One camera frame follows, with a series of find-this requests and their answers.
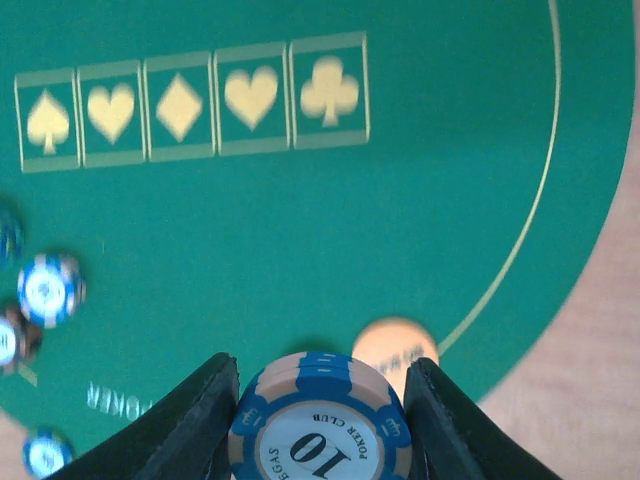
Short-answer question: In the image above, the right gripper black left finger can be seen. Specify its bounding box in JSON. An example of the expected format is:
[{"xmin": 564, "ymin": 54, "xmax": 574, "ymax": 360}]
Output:
[{"xmin": 51, "ymin": 352, "xmax": 239, "ymax": 480}]

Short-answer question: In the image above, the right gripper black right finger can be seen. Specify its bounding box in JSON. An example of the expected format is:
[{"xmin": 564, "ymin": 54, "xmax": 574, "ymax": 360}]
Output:
[{"xmin": 404, "ymin": 357, "xmax": 560, "ymax": 480}]

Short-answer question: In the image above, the orange big blind button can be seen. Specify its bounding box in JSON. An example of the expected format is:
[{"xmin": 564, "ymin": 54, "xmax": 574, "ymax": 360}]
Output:
[{"xmin": 351, "ymin": 317, "xmax": 440, "ymax": 376}]

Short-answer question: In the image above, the blue white chip stack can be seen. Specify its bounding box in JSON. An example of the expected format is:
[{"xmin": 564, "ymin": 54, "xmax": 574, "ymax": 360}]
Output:
[{"xmin": 228, "ymin": 352, "xmax": 412, "ymax": 479}]

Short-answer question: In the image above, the red chip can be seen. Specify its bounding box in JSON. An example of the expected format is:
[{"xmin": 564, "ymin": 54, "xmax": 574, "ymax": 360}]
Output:
[{"xmin": 1, "ymin": 305, "xmax": 43, "ymax": 376}]

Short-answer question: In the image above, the blue white chip mat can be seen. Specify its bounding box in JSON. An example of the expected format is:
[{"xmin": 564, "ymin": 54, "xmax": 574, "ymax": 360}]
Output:
[{"xmin": 17, "ymin": 253, "xmax": 87, "ymax": 329}]

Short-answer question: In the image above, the green round poker mat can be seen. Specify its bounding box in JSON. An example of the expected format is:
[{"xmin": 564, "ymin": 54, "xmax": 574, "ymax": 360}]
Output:
[{"xmin": 1, "ymin": 1, "xmax": 635, "ymax": 452}]

